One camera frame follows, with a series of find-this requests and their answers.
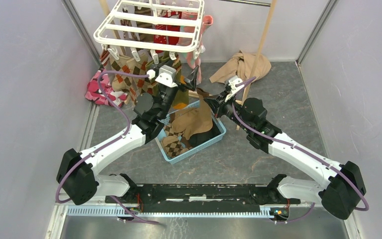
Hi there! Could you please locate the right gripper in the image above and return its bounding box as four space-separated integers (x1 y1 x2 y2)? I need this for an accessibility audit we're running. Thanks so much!
204 89 252 132

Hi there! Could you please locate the tan brown sock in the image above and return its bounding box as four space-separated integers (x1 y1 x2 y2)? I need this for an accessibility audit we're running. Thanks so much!
170 88 213 140

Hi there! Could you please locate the white plastic clip hanger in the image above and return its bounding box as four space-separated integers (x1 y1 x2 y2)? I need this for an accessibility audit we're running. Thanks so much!
93 0 204 63

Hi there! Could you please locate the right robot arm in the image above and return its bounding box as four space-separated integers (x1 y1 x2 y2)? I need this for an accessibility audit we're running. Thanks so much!
204 95 370 220

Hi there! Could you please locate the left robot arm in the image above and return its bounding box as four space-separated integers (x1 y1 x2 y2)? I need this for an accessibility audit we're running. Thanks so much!
55 65 199 205

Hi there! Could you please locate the green striped sock right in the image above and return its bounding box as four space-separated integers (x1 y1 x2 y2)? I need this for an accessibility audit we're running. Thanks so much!
172 57 189 110

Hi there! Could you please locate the black sock in basket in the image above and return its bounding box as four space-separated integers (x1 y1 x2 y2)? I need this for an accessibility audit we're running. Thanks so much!
188 124 220 147

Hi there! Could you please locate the red snowflake sock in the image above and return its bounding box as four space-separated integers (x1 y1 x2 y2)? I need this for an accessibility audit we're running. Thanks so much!
153 11 182 45

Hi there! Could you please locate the blue plastic basket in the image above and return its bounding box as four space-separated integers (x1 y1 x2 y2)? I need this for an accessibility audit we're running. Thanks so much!
155 115 226 164

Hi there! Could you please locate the beige cloth pile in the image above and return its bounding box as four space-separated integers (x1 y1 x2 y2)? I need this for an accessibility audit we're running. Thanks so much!
209 51 272 83

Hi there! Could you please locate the argyle sock in basket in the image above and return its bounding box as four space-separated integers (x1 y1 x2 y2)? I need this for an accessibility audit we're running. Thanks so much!
161 124 192 158

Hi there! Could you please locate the pink sock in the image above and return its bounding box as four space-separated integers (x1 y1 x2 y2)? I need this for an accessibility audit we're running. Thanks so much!
178 11 214 67

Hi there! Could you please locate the argyle sock left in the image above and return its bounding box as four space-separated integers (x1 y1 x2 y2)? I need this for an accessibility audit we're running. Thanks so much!
106 52 137 103

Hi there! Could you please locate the brown striped sock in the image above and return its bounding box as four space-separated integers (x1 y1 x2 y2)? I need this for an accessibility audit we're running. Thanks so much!
120 6 153 43

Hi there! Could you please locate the pink camouflage cloth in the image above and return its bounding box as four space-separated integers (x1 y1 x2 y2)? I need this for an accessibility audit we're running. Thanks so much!
85 69 127 107

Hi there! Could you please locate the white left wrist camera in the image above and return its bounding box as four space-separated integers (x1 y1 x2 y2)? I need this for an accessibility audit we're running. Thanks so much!
147 65 178 88

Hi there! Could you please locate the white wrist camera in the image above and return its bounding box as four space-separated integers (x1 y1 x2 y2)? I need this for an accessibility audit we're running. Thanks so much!
225 76 245 102
147 65 178 88

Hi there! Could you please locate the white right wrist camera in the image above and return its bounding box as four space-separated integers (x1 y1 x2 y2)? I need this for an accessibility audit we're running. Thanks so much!
225 76 245 102

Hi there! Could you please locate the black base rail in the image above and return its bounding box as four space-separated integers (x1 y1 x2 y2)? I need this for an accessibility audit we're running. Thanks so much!
119 184 301 213

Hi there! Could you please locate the wooden frame stand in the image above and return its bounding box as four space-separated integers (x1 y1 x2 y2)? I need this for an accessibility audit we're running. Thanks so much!
98 0 278 131

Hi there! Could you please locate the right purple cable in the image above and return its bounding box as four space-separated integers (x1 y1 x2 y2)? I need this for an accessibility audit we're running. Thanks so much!
231 76 370 212

